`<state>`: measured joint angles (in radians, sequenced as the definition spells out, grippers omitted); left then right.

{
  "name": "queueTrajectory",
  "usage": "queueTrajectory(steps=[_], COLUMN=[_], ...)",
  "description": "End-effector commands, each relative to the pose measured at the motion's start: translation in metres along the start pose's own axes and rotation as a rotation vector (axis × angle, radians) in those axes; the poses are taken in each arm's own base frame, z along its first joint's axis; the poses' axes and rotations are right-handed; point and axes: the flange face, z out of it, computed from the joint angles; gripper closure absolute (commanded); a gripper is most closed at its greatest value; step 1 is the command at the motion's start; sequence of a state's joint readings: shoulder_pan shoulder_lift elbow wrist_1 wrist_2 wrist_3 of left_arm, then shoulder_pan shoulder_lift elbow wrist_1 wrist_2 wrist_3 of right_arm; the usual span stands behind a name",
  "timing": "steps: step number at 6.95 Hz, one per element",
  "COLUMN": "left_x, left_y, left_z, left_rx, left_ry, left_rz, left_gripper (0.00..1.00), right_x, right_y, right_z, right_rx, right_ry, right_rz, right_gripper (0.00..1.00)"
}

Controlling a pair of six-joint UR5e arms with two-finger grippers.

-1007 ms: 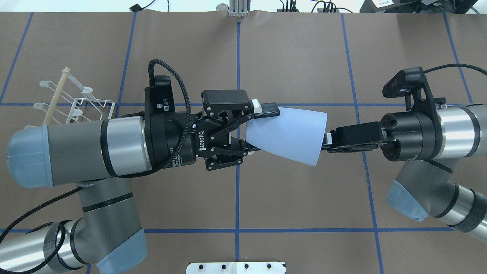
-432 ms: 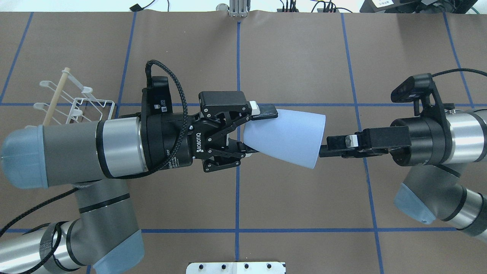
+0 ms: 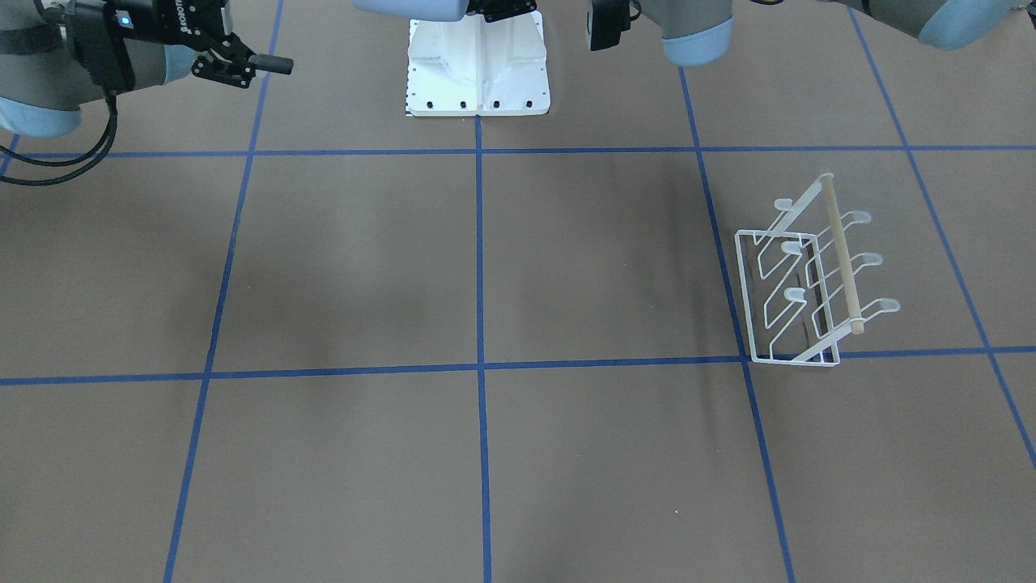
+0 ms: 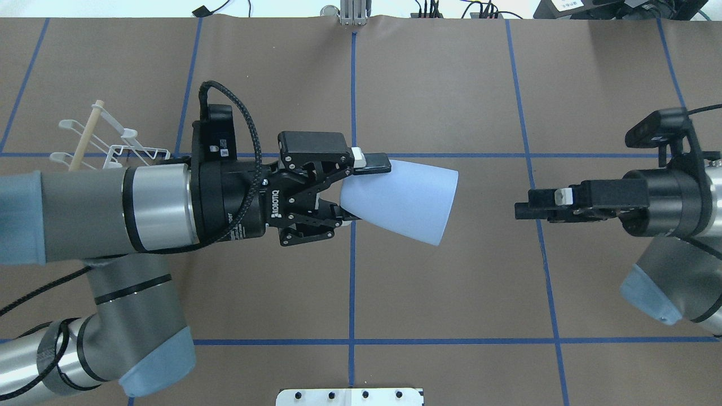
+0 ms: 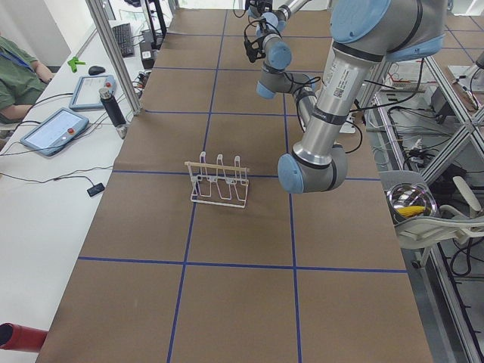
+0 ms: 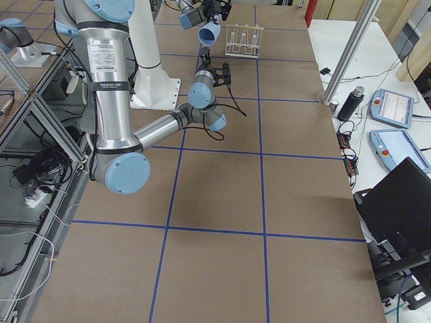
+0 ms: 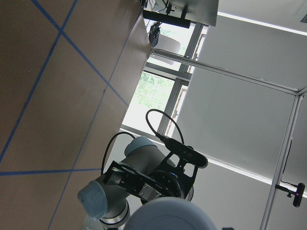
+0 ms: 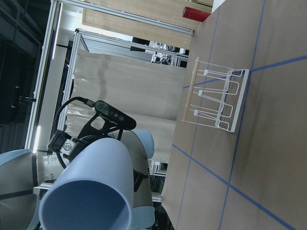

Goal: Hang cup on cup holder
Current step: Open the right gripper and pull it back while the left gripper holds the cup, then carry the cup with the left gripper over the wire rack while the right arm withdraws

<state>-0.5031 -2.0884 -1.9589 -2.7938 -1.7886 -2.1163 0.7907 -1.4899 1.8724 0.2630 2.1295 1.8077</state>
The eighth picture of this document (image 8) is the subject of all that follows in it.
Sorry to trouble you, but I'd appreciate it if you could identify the beige paper curtain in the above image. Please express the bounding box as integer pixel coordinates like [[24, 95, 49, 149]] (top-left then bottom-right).
[[72, 50, 186, 163]]

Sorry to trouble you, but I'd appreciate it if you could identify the white wire cup holder rack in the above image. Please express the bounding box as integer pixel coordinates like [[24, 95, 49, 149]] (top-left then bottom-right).
[[181, 57, 250, 133]]

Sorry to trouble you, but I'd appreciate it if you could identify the aluminium frame enclosure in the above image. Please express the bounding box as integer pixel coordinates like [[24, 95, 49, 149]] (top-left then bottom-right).
[[24, 0, 195, 154]]

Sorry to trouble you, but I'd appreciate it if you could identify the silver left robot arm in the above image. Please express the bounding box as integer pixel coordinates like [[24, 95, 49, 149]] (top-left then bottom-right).
[[0, 130, 155, 230]]

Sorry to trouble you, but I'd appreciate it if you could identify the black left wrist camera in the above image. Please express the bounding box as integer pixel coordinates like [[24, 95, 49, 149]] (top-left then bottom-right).
[[47, 96, 136, 153]]

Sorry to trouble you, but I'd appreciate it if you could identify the light blue plastic cup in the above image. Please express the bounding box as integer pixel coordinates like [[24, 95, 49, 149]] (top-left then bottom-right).
[[39, 138, 133, 230]]

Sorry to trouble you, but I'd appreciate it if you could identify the red cylinder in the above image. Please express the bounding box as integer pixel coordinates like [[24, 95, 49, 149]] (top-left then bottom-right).
[[182, 7, 211, 22]]

